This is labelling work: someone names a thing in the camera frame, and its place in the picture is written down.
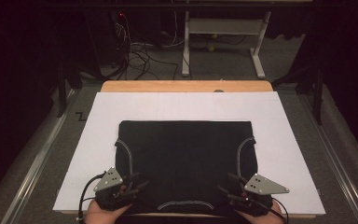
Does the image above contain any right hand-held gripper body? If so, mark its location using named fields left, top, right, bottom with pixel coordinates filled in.
left=229, top=173, right=290, bottom=217

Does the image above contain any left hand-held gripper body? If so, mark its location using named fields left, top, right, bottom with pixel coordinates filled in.
left=93, top=166, right=138, bottom=211

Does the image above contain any black knit vest grey trim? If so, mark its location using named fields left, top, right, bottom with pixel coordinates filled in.
left=114, top=119, right=259, bottom=218

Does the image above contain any person's right hand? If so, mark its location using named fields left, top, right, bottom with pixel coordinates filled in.
left=235, top=208, right=285, bottom=224

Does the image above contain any person's left hand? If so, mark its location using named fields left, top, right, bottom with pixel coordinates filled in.
left=84, top=199, right=133, bottom=224

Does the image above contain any white paper sheet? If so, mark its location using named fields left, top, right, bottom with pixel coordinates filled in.
left=52, top=91, right=326, bottom=216

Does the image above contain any black metal stand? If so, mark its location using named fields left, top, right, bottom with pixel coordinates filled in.
left=271, top=62, right=328, bottom=126
left=55, top=59, right=85, bottom=118

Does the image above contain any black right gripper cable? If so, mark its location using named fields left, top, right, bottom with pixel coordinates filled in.
left=251, top=197, right=290, bottom=224

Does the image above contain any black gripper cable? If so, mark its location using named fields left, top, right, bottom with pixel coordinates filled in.
left=251, top=197, right=290, bottom=224
left=77, top=172, right=107, bottom=222

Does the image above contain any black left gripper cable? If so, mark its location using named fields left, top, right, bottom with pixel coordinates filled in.
left=77, top=172, right=107, bottom=222

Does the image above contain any silver floor rail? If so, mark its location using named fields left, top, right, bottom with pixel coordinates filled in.
left=0, top=89, right=76, bottom=224
left=297, top=92, right=358, bottom=224

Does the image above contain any tangle of black floor cables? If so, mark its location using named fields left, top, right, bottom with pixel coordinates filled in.
left=113, top=12, right=181, bottom=80

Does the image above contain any white metal desk frame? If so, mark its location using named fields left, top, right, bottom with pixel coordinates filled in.
left=181, top=11, right=272, bottom=79

